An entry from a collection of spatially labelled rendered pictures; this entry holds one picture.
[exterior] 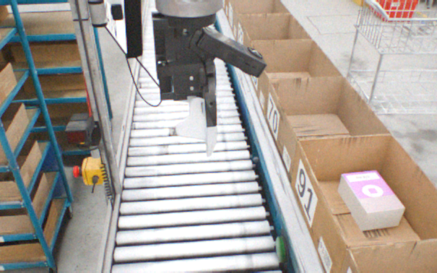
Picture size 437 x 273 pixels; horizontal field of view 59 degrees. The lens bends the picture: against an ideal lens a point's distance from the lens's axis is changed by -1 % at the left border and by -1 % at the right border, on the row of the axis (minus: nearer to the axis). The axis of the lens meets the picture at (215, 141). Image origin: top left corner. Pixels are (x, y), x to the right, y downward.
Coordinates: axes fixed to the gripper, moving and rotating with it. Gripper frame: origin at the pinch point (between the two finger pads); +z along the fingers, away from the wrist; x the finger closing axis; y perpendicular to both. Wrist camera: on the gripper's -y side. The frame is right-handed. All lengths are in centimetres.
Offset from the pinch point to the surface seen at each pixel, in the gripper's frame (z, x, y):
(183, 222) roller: 60, -37, 2
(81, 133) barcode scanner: 26, -44, 29
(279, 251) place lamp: 51, -12, -22
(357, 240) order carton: 45, -7, -41
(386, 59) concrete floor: 136, -295, -249
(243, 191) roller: 61, -47, -21
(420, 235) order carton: 44, -5, -58
